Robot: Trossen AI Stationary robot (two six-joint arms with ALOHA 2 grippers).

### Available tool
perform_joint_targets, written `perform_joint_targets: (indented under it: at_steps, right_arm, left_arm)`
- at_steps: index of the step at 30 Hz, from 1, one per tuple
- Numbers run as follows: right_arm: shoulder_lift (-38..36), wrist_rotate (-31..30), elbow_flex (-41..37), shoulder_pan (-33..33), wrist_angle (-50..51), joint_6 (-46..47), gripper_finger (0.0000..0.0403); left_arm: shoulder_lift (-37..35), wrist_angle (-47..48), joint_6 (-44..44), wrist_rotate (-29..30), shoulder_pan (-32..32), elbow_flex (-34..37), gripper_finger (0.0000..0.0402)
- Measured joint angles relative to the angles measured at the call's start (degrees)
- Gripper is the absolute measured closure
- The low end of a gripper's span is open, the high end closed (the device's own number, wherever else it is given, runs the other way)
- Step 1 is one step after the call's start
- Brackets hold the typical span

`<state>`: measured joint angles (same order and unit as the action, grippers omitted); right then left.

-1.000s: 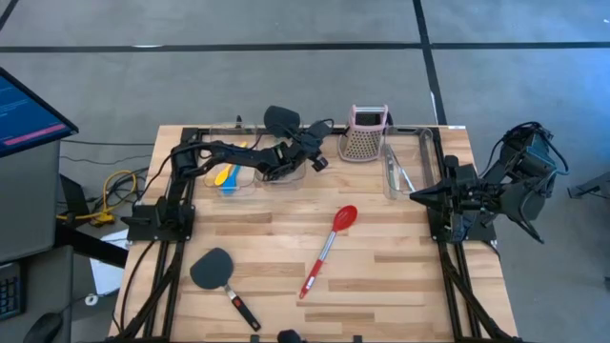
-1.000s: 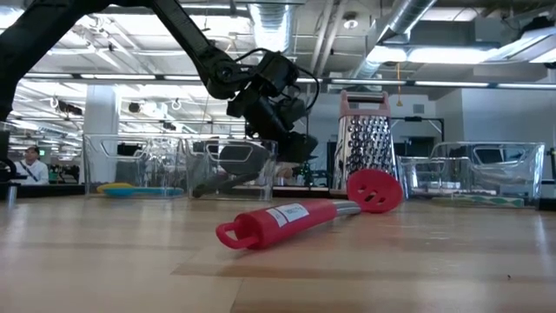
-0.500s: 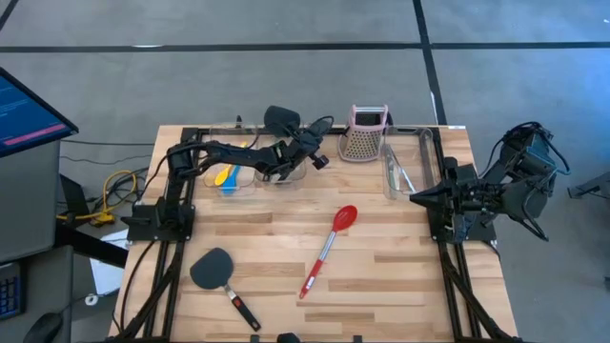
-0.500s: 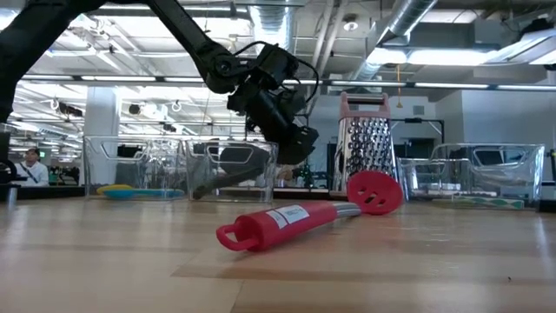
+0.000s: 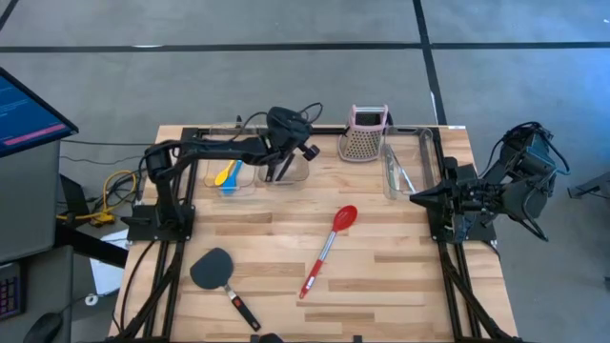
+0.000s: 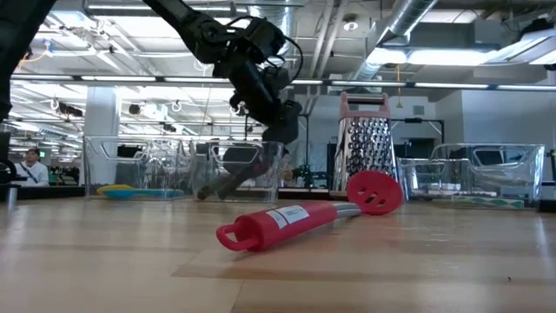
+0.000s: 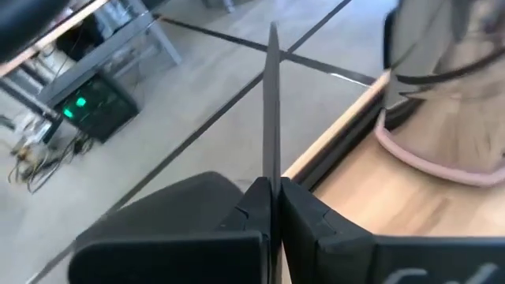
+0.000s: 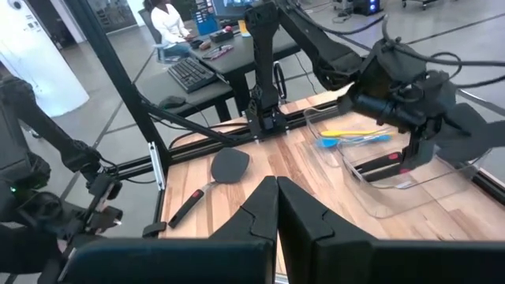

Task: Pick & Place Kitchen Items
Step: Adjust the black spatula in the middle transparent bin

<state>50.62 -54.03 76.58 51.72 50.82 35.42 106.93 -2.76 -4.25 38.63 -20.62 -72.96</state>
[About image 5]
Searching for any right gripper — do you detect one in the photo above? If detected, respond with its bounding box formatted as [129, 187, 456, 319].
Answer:
[409, 183, 501, 213]

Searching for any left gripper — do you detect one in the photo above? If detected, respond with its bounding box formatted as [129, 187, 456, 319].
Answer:
[261, 105, 314, 166]

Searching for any blue silicone spoon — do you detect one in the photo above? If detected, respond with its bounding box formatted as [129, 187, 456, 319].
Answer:
[221, 159, 244, 195]

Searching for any yellow silicone spoon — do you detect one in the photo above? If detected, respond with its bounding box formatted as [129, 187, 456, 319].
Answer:
[213, 159, 237, 187]

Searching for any black turner with red dot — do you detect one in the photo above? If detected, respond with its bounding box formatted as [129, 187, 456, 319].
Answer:
[189, 247, 262, 333]

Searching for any long clear plastic bin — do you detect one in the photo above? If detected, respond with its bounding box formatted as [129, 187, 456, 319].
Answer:
[380, 125, 436, 201]

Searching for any red slotted spoon steel shaft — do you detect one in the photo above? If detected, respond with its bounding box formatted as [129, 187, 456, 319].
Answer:
[298, 204, 358, 300]

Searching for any dark grey floor stand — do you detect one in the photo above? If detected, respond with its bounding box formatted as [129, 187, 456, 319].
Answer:
[566, 171, 610, 201]

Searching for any white paper sheet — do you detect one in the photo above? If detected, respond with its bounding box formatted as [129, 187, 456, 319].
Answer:
[90, 228, 128, 296]

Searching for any computer monitor blue screen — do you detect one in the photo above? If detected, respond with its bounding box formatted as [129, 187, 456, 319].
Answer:
[0, 66, 80, 158]

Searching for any grey equipment cart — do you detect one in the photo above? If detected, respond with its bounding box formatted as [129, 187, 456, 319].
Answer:
[0, 140, 75, 343]

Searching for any black computer mouse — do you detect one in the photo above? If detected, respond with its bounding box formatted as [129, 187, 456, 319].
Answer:
[23, 312, 63, 343]

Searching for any keypad with purple keys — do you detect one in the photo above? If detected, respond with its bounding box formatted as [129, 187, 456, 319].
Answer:
[0, 261, 25, 320]

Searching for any steel box grater pink handle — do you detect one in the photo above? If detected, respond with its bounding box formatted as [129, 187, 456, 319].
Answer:
[336, 104, 390, 163]

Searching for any black aluminium rig frame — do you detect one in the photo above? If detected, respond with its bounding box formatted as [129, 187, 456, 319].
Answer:
[107, 124, 525, 343]

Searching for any yellow floor cable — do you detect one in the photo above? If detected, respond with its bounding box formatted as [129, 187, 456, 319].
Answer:
[56, 170, 139, 228]

